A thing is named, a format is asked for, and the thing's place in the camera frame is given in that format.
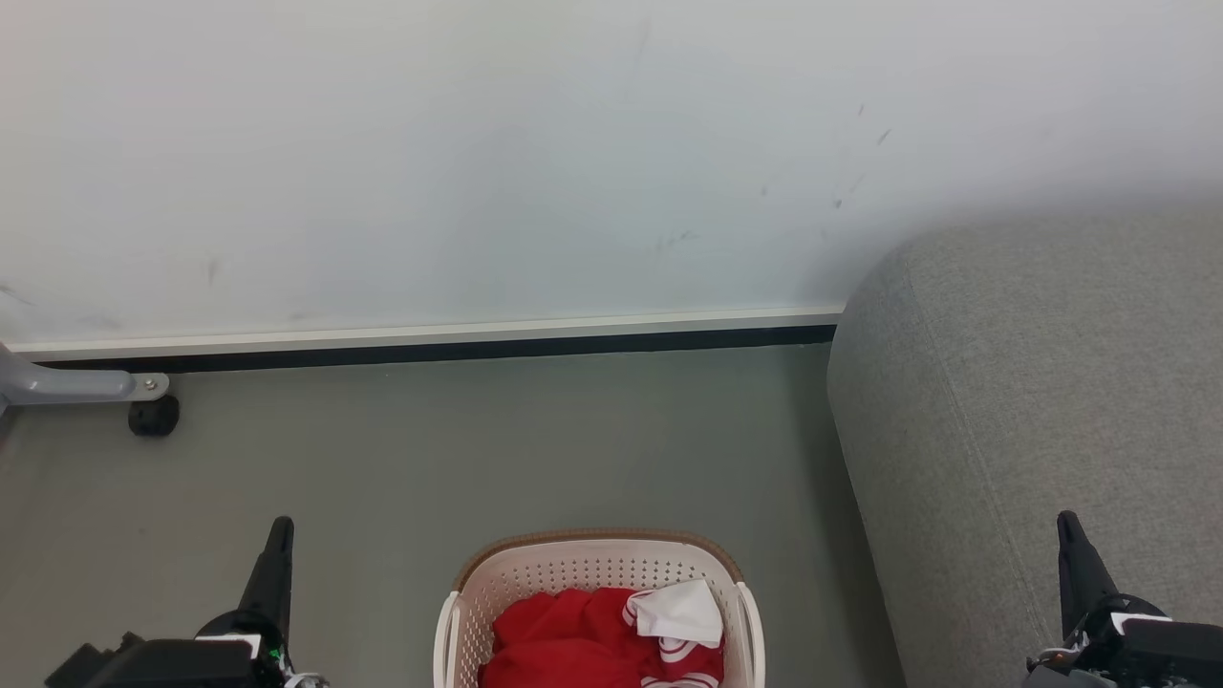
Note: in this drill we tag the grey metal stand leg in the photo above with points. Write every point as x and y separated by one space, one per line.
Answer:
67 385

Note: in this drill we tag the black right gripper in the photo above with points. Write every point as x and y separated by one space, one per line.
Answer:
1147 655

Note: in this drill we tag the white cloth garment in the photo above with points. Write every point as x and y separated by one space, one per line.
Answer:
680 612

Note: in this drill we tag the grey fabric sofa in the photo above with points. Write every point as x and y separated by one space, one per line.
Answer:
1032 411

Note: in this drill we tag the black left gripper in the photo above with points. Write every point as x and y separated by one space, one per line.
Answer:
172 664

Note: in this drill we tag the black caster wheel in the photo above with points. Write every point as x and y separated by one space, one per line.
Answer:
155 417

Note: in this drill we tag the white perforated plastic laundry basket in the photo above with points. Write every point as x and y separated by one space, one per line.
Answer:
573 571

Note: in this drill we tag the white and black wall skirting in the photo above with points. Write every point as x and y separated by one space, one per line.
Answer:
430 339

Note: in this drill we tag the red white-striped garment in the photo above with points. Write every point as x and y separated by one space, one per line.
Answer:
564 640

